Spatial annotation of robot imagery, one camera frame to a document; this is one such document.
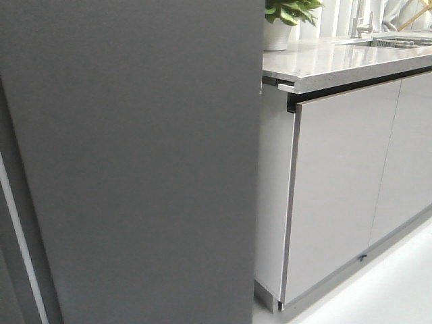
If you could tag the grey cabinet door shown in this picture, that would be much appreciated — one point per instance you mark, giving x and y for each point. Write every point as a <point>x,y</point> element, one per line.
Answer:
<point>341,151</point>
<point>406,183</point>

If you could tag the white plant pot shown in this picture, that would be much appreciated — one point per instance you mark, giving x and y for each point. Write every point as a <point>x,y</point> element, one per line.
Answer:
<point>276,36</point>

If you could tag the left grey cabinet door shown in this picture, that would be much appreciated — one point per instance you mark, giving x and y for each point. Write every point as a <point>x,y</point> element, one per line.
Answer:
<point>341,151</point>

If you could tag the dark grey fridge door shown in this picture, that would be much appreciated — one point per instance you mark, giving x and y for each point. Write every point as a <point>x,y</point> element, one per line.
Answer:
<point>17,304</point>
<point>138,125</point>

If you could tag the white cabinet side panel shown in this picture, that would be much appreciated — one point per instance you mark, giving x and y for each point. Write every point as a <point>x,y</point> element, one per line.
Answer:
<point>275,155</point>

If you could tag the steel kitchen sink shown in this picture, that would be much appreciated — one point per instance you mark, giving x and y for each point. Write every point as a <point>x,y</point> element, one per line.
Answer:
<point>410,40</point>

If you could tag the steel kitchen faucet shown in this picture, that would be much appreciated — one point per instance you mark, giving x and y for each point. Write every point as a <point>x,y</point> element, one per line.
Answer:
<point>358,26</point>

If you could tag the grey stone countertop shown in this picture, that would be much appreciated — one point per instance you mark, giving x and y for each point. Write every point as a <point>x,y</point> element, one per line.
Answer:
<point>309,65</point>

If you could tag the right grey cabinet door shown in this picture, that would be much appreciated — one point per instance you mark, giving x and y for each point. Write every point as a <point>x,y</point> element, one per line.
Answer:
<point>406,183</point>

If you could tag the green potted plant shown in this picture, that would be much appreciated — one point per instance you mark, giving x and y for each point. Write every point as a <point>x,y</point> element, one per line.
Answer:
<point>291,12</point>

